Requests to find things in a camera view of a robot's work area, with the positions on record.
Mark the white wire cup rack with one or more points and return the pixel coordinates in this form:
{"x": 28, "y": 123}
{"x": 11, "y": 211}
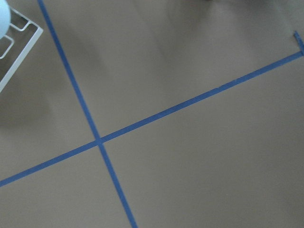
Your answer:
{"x": 20, "y": 38}

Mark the blue pastel cup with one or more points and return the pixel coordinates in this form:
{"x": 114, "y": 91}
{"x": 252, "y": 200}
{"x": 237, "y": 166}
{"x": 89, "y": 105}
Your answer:
{"x": 5, "y": 18}

